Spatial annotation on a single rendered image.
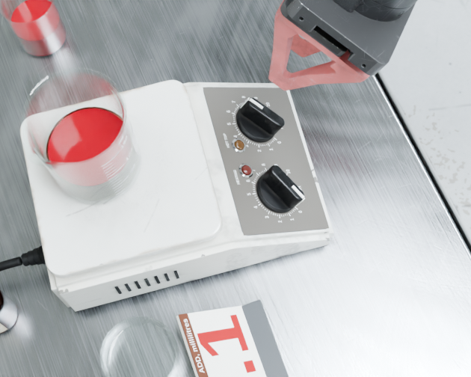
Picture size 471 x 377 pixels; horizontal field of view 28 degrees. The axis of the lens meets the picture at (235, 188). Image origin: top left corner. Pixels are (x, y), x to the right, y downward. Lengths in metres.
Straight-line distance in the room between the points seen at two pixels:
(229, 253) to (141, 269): 0.06
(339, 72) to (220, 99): 0.13
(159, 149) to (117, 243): 0.07
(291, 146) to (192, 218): 0.11
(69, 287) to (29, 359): 0.09
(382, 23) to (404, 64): 0.21
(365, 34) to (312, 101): 0.21
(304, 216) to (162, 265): 0.11
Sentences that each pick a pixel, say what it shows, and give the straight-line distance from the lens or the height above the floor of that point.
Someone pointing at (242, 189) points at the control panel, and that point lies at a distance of 0.65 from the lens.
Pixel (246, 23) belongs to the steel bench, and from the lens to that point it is 0.78.
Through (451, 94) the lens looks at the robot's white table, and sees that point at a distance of 0.76.
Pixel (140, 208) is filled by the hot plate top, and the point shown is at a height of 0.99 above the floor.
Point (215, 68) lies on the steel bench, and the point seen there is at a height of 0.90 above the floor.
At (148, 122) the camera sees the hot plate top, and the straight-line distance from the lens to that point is 0.65.
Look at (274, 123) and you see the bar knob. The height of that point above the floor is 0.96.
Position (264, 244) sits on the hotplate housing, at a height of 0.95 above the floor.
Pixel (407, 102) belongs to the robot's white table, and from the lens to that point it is 0.75.
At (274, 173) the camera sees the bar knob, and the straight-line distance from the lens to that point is 0.65.
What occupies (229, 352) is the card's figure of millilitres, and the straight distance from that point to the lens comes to 0.66.
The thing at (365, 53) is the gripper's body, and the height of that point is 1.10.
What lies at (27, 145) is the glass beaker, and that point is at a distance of 0.57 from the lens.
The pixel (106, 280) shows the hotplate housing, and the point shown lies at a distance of 0.64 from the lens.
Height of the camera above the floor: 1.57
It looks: 70 degrees down
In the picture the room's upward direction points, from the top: 8 degrees counter-clockwise
